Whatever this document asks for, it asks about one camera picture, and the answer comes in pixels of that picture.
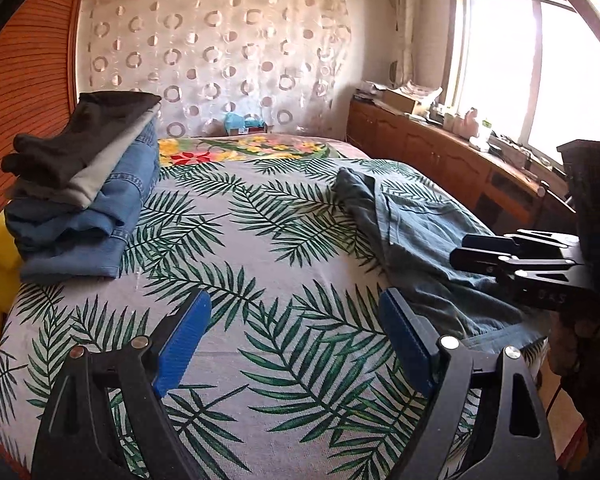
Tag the grey-blue pants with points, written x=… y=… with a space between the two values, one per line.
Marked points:
x=420 y=230

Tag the teal cloth bundle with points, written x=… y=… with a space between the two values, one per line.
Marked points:
x=240 y=121

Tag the floral blanket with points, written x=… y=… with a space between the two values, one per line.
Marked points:
x=240 y=147

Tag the grey folded pants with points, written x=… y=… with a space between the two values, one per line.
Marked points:
x=105 y=170

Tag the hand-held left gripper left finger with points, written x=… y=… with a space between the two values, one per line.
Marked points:
x=182 y=345

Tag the wooden frame window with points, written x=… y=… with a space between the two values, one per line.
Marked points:
x=505 y=60

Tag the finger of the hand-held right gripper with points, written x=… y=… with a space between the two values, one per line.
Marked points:
x=540 y=287
x=500 y=243

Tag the light blue folded jeans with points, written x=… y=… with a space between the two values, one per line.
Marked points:
x=70 y=260

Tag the cardboard box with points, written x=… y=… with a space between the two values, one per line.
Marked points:
x=400 y=101

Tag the cream window curtain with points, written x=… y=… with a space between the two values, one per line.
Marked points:
x=405 y=25

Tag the pink figurine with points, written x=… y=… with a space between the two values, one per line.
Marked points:
x=471 y=122

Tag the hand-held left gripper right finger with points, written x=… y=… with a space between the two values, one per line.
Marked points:
x=405 y=335

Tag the circle pattern curtain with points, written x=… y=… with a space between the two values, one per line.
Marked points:
x=205 y=60

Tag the dark blue folded jeans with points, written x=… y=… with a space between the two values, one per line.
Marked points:
x=130 y=175

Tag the person's right forearm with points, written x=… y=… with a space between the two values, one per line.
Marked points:
x=575 y=340

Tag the yellow plush toy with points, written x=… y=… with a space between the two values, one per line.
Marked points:
x=0 y=260

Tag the leaf print bed sheet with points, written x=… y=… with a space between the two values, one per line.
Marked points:
x=260 y=270

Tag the stack of newspapers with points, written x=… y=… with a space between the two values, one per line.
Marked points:
x=422 y=91

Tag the wooden cabinet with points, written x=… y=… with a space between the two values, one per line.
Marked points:
x=430 y=150

